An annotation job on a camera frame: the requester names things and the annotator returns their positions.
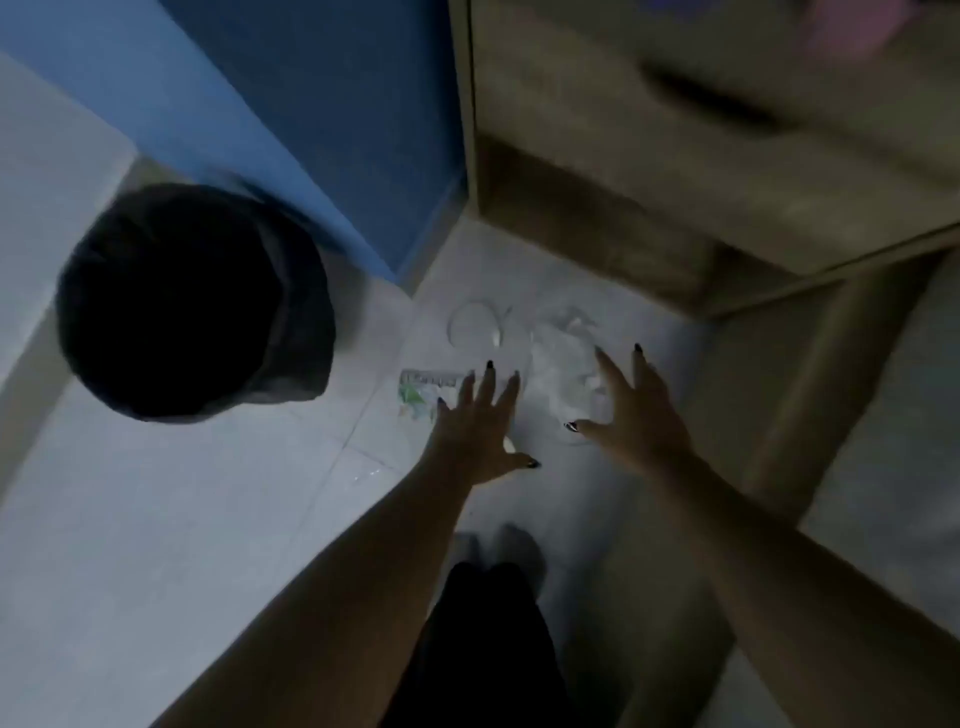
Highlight person's left hand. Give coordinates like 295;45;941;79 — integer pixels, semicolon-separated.
423;359;543;487

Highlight person's right hand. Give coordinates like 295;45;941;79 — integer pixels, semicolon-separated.
563;343;693;478

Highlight green printed snack wrapper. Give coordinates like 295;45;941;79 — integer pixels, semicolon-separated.
397;367;466;423

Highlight white tissue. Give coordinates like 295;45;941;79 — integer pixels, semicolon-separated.
528;307;616;448

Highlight black lined trash bin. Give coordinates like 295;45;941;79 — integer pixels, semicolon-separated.
56;183;337;425

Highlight person's left forearm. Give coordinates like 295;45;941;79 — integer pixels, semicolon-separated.
149;449;481;728

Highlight person's right forearm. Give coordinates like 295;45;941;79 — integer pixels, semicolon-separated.
644;449;960;728

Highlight person's grey socks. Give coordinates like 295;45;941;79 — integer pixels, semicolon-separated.
449;523;547;595

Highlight wooden nightstand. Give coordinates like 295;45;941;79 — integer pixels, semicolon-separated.
449;0;960;320

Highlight person's black trousers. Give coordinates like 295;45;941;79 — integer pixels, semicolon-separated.
380;562;580;728

